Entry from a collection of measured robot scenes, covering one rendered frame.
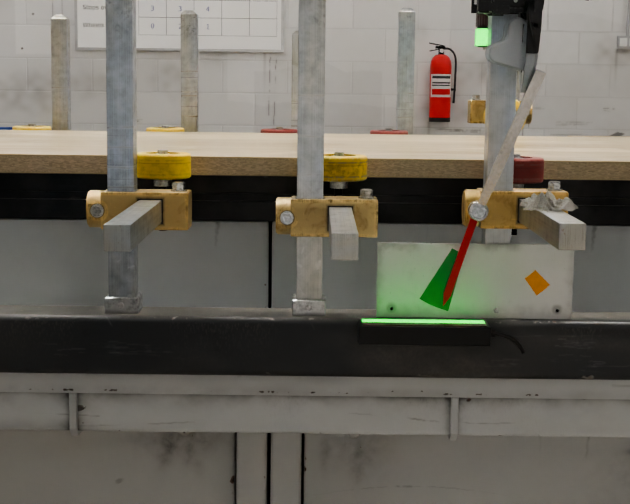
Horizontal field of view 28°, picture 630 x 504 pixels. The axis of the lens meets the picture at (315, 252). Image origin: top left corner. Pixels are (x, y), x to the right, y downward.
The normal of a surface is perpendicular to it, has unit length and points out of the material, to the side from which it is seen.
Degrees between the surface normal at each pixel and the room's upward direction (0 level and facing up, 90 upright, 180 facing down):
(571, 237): 90
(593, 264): 90
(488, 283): 90
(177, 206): 90
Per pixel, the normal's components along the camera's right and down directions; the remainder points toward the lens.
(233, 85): 0.01, 0.14
